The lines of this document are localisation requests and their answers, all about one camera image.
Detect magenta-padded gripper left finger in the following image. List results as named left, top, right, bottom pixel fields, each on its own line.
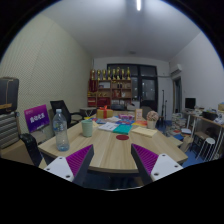
left=43, top=143, right=95, bottom=187

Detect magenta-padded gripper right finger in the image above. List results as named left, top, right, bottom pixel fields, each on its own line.
left=130, top=143, right=184, bottom=186

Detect clear plastic water bottle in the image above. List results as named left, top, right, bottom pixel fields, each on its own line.
left=52, top=108, right=71, bottom=152

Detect yellow envelope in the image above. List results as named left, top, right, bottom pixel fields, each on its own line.
left=130, top=126, right=158, bottom=139

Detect stack of books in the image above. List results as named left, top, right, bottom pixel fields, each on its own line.
left=170, top=112, right=188, bottom=136

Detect pale green ribbed cup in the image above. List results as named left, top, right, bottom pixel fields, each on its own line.
left=81, top=119, right=94, bottom=138

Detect pink flowers in white pot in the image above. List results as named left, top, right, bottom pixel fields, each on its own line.
left=146, top=110, right=160, bottom=130

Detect red orange booklet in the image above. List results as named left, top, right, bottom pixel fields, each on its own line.
left=132, top=119, right=148, bottom=127

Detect flat round red coaster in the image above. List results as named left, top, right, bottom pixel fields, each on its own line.
left=115, top=134, right=130, bottom=141

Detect purple sign board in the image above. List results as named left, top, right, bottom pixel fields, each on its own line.
left=23, top=104, right=51, bottom=134

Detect white round stool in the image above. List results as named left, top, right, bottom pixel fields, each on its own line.
left=199, top=137, right=217, bottom=161

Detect teal book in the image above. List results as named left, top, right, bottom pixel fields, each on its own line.
left=112, top=124, right=133, bottom=136

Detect black office chair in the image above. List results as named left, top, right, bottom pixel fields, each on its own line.
left=49, top=99, right=84, bottom=129

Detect orange standing card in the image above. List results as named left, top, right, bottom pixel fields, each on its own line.
left=134, top=108, right=144, bottom=123

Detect blue patterned booklet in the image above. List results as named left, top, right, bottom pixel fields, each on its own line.
left=115, top=119, right=134, bottom=126
left=89, top=118, right=108, bottom=125

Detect pink box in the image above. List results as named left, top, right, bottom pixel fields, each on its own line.
left=118, top=113, right=134, bottom=121

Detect black microphone stand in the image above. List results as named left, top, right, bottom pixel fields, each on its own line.
left=161, top=89, right=169, bottom=118

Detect small round table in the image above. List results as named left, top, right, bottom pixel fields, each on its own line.
left=79, top=106, right=98, bottom=118

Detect white printed booklet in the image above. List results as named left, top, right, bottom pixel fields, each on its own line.
left=97, top=121, right=120, bottom=133

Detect cluttered side desk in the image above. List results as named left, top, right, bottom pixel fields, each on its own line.
left=181, top=108, right=224, bottom=158

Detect black computer monitor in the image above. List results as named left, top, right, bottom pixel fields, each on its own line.
left=184, top=97, right=197, bottom=110

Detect yellow gift box red ribbon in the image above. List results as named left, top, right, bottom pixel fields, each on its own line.
left=96, top=105, right=114, bottom=120

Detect black brown-trimmed bag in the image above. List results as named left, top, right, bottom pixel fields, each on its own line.
left=0, top=77, right=20, bottom=114

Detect wooden shelf unit with trophies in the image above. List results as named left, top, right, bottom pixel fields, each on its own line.
left=87, top=66, right=133, bottom=109

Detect white wall air conditioner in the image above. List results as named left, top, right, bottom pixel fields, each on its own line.
left=169, top=63, right=184, bottom=76

